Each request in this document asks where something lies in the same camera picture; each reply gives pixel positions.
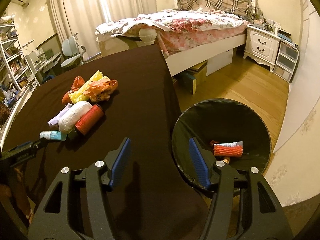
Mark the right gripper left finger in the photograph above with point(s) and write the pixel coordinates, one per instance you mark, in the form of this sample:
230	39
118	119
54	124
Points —
119	159

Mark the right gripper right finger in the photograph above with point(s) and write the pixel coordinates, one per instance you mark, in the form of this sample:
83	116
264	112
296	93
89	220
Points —
203	167

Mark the orange foam net sleeve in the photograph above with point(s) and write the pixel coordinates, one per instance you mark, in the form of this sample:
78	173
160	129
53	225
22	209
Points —
233	149

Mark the red cylindrical can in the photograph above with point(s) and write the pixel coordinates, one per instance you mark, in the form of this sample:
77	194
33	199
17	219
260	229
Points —
88	120

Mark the teal white tube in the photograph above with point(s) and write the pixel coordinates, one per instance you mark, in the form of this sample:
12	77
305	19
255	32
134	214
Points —
53	135

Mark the lavender paper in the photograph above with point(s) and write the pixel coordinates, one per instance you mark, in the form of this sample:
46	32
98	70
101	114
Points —
55	120

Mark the white foam net roll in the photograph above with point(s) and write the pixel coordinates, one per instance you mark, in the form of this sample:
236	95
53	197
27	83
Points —
73	115

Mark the orange snack wrapper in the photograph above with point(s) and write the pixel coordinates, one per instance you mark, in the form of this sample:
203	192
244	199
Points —
100	90

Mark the yellow foam net sleeve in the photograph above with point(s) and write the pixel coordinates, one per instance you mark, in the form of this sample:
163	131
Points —
77	96

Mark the gold labelled small bottle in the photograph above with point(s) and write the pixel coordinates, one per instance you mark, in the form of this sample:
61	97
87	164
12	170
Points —
227	160

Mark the red plastic bag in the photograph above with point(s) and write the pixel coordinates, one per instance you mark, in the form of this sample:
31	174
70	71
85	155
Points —
77	84

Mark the black lined trash bin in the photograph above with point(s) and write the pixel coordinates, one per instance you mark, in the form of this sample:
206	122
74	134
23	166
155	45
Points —
223	121

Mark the dark brown tablecloth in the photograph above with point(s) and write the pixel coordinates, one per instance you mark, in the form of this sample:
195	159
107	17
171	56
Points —
151	201

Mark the white bookshelf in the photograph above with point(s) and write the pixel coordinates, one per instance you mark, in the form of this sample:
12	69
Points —
17	78

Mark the cardboard box under bed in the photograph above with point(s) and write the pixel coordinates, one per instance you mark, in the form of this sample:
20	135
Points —
194	76

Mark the white storage box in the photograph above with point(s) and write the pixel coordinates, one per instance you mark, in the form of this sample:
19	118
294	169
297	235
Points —
219	61

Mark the white desk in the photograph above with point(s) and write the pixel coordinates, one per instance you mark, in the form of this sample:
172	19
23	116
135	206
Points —
38	69

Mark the light green desk chair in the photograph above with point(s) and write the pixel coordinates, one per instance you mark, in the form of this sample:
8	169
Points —
70	49

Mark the white nightstand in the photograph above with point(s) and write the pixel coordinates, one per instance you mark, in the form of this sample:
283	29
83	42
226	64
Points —
262	46

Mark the floral quilt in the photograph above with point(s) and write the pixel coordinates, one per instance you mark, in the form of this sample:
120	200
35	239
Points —
177	30

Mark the plastic drawer unit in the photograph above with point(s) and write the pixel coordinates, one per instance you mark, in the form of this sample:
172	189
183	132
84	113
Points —
286	60

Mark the beige curtains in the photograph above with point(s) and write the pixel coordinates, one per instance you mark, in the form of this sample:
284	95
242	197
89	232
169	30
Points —
81	17

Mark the white bed frame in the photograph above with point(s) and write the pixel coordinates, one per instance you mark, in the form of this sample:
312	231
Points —
180	61

